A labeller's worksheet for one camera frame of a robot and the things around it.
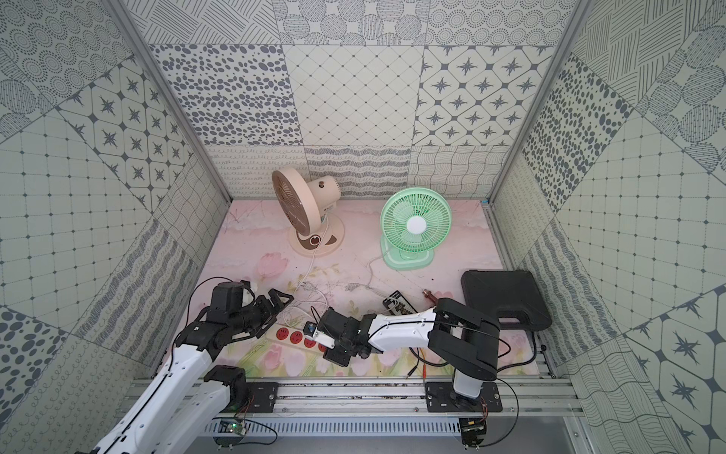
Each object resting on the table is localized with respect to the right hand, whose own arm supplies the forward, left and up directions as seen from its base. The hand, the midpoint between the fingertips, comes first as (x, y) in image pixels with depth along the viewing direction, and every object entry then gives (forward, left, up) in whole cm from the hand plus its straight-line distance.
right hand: (336, 345), depth 83 cm
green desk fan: (+28, -23, +24) cm, 43 cm away
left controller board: (-21, +25, -1) cm, 33 cm away
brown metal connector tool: (+17, -29, +1) cm, 34 cm away
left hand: (+8, +15, +12) cm, 21 cm away
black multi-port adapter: (+12, -19, +2) cm, 22 cm away
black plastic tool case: (+15, -53, +5) cm, 56 cm away
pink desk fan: (+31, +8, +28) cm, 42 cm away
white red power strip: (+2, +13, +3) cm, 13 cm away
